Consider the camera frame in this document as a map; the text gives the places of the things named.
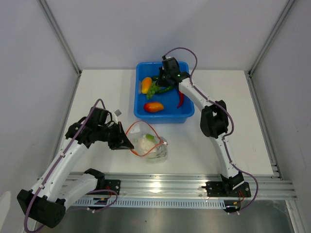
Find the red orange toy mango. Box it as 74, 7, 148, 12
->
143, 102, 164, 113

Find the white slotted cable duct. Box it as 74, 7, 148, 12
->
73, 197, 226, 209

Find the grey toy fish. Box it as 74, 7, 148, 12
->
146, 151, 168, 163

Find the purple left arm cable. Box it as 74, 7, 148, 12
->
24, 99, 118, 233

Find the right aluminium frame post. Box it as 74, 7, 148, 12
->
247, 0, 297, 76

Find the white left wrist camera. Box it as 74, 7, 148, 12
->
111, 109, 121, 123

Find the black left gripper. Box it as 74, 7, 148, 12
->
97, 121, 134, 150

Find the dark green toy cucumber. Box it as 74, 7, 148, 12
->
152, 76, 159, 82

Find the white toy cauliflower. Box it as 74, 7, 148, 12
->
135, 133, 157, 156

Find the blue plastic bin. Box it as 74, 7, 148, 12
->
134, 62, 195, 124

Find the red toy chili pepper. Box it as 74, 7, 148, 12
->
177, 90, 185, 109

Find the green toy lettuce leaf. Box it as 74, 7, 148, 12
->
146, 81, 161, 100

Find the aluminium frame post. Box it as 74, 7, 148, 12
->
247, 0, 297, 76
37, 0, 82, 76

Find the clear orange-zipper zip bag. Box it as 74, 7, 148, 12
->
125, 120, 168, 163

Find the yellow orange toy mango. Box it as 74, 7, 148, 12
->
141, 77, 153, 94

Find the left aluminium frame post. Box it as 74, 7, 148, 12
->
37, 0, 82, 76

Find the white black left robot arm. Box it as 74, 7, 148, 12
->
17, 107, 134, 228

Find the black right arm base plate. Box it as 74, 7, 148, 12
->
201, 181, 251, 198

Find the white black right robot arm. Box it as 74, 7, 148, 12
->
157, 56, 244, 197

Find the aluminium front rail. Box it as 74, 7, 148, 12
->
105, 173, 297, 200

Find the green toy chili pepper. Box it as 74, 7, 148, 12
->
155, 86, 173, 94

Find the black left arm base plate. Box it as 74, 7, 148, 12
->
104, 180, 121, 194

